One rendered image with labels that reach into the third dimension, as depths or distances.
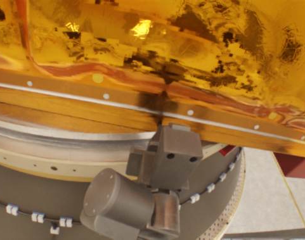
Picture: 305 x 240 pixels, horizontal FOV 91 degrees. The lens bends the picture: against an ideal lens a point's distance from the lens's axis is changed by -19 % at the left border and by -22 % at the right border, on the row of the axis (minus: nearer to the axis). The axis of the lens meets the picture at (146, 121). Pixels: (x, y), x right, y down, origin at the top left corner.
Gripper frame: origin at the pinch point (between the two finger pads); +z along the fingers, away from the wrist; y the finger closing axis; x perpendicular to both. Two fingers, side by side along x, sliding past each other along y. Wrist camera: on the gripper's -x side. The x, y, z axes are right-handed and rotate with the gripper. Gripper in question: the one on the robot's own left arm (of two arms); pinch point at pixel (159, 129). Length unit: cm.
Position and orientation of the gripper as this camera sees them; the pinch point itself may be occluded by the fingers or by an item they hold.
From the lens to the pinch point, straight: 35.6
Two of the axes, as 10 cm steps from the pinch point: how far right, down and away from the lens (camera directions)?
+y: -9.8, -1.8, -0.9
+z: 0.6, -6.6, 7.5
